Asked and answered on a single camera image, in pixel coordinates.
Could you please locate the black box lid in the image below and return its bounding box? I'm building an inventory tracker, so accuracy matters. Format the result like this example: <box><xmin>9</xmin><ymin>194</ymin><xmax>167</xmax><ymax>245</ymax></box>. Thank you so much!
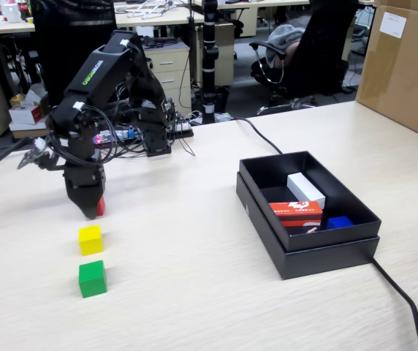
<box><xmin>235</xmin><ymin>171</ymin><xmax>381</xmax><ymax>281</ymax></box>

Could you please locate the small white box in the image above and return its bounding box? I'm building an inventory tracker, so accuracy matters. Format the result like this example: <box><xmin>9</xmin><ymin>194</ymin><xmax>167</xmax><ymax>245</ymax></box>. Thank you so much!
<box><xmin>286</xmin><ymin>172</ymin><xmax>327</xmax><ymax>211</ymax></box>

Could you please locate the black office chair with armrests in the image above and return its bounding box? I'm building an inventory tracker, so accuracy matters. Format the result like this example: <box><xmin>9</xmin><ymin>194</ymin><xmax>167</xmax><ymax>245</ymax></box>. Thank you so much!
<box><xmin>248</xmin><ymin>0</ymin><xmax>363</xmax><ymax>117</ymax></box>

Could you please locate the flat brown carton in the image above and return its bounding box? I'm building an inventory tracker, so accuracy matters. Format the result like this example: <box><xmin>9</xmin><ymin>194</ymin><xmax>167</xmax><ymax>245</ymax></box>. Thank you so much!
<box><xmin>11</xmin><ymin>122</ymin><xmax>51</xmax><ymax>140</ymax></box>

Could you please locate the white power strip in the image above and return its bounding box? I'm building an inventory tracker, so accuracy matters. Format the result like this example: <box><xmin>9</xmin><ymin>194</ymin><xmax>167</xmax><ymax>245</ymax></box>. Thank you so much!
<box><xmin>175</xmin><ymin>117</ymin><xmax>196</xmax><ymax>135</ymax></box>

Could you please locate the white and red carton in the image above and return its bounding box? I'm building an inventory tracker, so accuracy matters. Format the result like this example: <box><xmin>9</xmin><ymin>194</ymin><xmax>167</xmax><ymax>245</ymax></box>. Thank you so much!
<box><xmin>9</xmin><ymin>102</ymin><xmax>49</xmax><ymax>125</ymax></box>

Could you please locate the controller circuit board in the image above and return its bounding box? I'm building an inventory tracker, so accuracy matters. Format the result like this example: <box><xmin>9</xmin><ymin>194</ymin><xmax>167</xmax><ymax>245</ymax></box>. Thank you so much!
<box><xmin>94</xmin><ymin>127</ymin><xmax>139</xmax><ymax>146</ymax></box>

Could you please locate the white folding stand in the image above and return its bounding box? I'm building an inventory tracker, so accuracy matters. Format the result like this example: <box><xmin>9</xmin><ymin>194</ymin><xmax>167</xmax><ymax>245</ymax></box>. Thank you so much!
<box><xmin>125</xmin><ymin>0</ymin><xmax>170</xmax><ymax>20</ymax></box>

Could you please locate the black mesh office chair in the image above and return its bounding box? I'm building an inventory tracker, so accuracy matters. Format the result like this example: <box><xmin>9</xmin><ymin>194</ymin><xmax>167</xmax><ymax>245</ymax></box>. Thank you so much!
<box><xmin>29</xmin><ymin>0</ymin><xmax>129</xmax><ymax>110</ymax></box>

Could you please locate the open white paper box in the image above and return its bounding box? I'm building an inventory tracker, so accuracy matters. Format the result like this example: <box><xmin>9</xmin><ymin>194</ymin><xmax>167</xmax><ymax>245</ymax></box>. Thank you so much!
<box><xmin>24</xmin><ymin>83</ymin><xmax>49</xmax><ymax>107</ymax></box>

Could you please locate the black jointed pole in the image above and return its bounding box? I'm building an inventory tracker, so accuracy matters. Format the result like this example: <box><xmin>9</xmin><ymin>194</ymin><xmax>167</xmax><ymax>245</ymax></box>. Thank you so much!
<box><xmin>200</xmin><ymin>0</ymin><xmax>229</xmax><ymax>124</ymax></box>

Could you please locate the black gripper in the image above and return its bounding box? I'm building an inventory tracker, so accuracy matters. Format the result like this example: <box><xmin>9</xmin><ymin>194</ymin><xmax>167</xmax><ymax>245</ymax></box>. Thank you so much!
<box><xmin>61</xmin><ymin>137</ymin><xmax>107</xmax><ymax>221</ymax></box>

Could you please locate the beige drawer cabinet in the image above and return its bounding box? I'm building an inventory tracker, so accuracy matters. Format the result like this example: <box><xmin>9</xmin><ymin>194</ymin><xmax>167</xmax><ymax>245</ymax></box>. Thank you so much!
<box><xmin>145</xmin><ymin>40</ymin><xmax>192</xmax><ymax>118</ymax></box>

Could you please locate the orange matchbox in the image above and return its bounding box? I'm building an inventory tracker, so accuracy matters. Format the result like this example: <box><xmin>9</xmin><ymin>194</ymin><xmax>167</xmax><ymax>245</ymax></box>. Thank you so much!
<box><xmin>269</xmin><ymin>200</ymin><xmax>324</xmax><ymax>228</ymax></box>

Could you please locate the green wooden cube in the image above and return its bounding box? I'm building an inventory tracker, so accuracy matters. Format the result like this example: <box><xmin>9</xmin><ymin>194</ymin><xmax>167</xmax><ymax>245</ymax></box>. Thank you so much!
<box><xmin>78</xmin><ymin>260</ymin><xmax>108</xmax><ymax>299</ymax></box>

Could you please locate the yellow wooden cube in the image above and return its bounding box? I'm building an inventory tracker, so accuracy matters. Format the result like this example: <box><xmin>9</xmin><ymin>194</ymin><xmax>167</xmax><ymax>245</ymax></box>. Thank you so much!
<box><xmin>78</xmin><ymin>224</ymin><xmax>105</xmax><ymax>257</ymax></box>

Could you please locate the blue wooden cube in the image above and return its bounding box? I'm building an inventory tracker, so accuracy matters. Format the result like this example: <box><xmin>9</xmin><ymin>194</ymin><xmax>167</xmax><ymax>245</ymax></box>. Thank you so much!
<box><xmin>325</xmin><ymin>215</ymin><xmax>354</xmax><ymax>231</ymax></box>

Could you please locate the beige office desk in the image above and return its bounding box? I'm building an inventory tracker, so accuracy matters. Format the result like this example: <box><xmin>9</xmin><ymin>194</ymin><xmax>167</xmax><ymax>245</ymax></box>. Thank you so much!
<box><xmin>0</xmin><ymin>20</ymin><xmax>38</xmax><ymax>39</ymax></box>
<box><xmin>113</xmin><ymin>5</ymin><xmax>206</xmax><ymax>29</ymax></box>

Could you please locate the grey jacket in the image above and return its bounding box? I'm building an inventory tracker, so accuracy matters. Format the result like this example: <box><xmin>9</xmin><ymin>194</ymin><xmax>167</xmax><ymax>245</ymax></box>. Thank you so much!
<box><xmin>267</xmin><ymin>23</ymin><xmax>307</xmax><ymax>70</ymax></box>

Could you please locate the large brown cardboard box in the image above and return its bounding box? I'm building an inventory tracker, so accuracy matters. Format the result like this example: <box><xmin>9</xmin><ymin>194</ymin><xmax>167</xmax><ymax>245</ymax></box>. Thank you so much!
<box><xmin>354</xmin><ymin>0</ymin><xmax>418</xmax><ymax>146</ymax></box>

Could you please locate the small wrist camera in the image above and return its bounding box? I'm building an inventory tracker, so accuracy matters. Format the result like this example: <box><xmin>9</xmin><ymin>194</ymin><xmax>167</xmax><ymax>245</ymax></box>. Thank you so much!
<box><xmin>17</xmin><ymin>137</ymin><xmax>56</xmax><ymax>171</ymax></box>

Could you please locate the black cardboard box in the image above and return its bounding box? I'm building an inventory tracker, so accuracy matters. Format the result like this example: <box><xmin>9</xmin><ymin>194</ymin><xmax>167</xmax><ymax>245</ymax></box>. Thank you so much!
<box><xmin>238</xmin><ymin>150</ymin><xmax>383</xmax><ymax>254</ymax></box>

